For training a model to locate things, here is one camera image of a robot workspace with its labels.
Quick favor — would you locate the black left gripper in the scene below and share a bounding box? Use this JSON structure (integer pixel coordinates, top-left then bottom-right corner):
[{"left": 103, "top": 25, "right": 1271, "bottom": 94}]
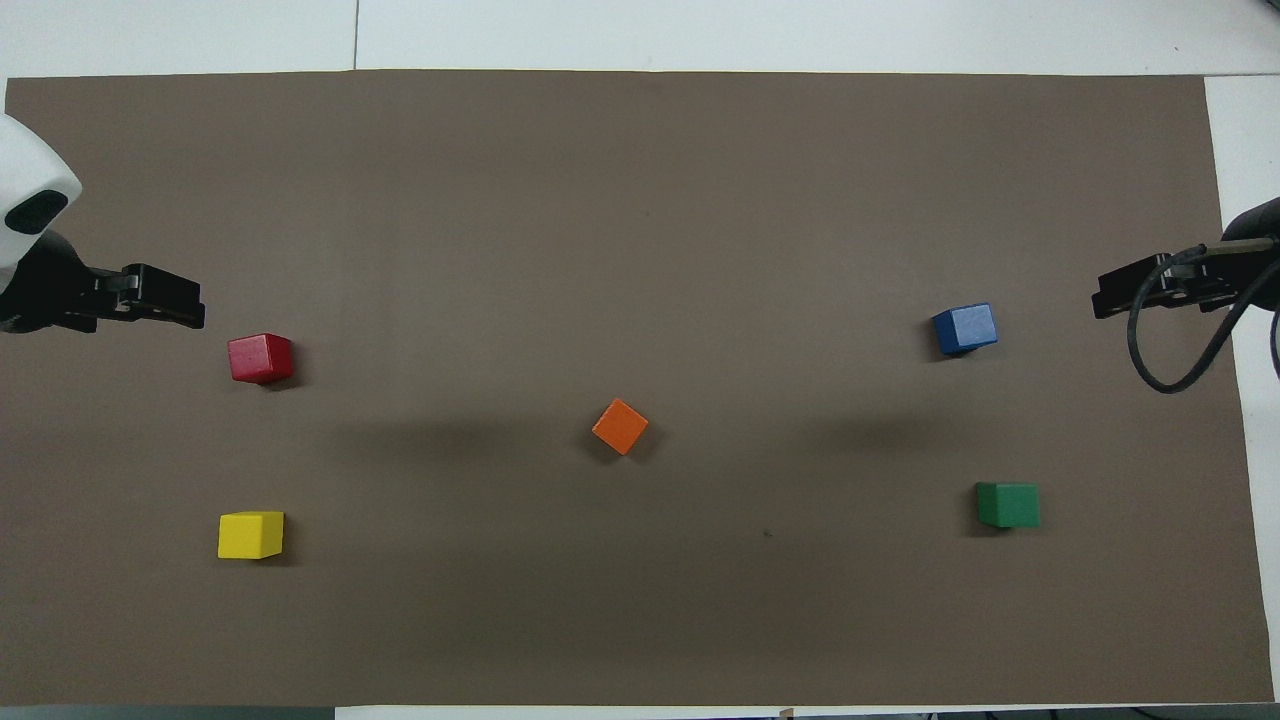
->
[{"left": 0, "top": 232, "right": 207, "bottom": 334}]

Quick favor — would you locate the red wooden block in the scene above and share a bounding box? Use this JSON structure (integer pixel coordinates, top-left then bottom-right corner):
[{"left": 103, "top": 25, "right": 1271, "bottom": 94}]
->
[{"left": 227, "top": 333, "right": 295, "bottom": 385}]

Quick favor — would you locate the yellow wooden block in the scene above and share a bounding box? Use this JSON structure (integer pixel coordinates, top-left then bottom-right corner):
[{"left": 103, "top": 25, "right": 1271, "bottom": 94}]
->
[{"left": 217, "top": 511, "right": 286, "bottom": 561}]

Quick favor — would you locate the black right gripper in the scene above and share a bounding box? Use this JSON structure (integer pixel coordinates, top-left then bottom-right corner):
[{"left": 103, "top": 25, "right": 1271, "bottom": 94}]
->
[{"left": 1091, "top": 196, "right": 1280, "bottom": 322}]

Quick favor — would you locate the green wooden block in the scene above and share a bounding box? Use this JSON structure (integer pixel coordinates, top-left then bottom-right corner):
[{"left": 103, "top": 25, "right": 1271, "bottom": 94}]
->
[{"left": 975, "top": 481, "right": 1042, "bottom": 530}]

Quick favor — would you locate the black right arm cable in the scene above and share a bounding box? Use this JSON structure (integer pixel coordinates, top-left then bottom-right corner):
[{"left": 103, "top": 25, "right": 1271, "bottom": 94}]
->
[{"left": 1126, "top": 237, "right": 1280, "bottom": 395}]

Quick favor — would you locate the orange wooden block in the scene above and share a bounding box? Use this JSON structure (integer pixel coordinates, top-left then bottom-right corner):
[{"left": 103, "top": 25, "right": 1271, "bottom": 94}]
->
[{"left": 591, "top": 398, "right": 650, "bottom": 457}]

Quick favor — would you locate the blue wooden block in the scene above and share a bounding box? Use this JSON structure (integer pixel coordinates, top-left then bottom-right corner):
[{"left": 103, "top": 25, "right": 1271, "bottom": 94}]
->
[{"left": 931, "top": 303, "right": 999, "bottom": 357}]

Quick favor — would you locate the brown table mat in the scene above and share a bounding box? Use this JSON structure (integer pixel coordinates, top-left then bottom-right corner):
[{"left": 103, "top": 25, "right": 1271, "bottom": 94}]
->
[{"left": 0, "top": 69, "right": 1275, "bottom": 709}]

